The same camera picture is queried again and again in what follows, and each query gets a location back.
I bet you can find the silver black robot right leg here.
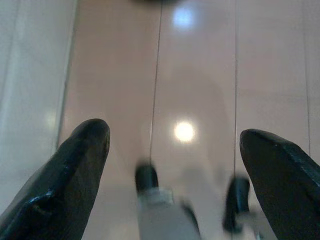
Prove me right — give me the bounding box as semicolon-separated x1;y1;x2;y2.
222;176;263;240

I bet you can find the silver black robot leg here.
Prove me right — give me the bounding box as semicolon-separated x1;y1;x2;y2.
134;163;202;240
222;176;263;240

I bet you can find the silver black robot left leg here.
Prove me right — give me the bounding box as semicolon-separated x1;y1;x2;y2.
134;163;202;240

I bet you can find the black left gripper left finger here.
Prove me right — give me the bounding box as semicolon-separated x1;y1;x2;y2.
0;118;111;240

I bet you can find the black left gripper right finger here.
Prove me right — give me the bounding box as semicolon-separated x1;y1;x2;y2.
239;128;320;240

